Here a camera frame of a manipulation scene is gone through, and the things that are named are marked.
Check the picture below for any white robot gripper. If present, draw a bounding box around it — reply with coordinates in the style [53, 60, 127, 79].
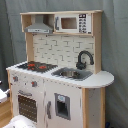
[0, 89, 10, 103]

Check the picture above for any white oven door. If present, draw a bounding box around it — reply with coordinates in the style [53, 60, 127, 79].
[12, 86, 44, 128]

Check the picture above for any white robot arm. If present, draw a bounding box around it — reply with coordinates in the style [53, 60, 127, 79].
[0, 89, 36, 128]

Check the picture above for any wooden toy kitchen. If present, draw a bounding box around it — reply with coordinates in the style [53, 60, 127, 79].
[7, 10, 114, 128]

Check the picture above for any left red oven knob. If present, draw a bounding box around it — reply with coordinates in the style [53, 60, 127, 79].
[13, 76, 18, 82]

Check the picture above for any red oven knob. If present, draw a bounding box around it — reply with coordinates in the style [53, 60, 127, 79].
[31, 81, 38, 87]
[13, 76, 18, 82]

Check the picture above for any right red oven knob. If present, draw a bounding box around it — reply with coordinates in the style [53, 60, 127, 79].
[31, 81, 38, 87]

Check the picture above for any black toy stovetop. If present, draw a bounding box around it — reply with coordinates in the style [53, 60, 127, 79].
[19, 61, 56, 73]

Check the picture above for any grey fridge ice dispenser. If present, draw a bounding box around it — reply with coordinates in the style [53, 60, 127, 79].
[54, 93, 71, 120]

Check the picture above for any grey range hood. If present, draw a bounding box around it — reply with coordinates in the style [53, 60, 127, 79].
[25, 15, 53, 34]

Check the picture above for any grey toy sink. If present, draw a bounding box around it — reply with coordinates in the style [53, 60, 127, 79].
[52, 67, 92, 81]

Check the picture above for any black toy faucet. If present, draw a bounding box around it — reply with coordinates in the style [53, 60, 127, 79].
[76, 50, 94, 70]

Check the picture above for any toy microwave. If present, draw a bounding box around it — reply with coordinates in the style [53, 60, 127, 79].
[55, 14, 92, 34]

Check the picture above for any grey fridge door handle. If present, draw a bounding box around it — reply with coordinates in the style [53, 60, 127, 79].
[47, 101, 51, 119]

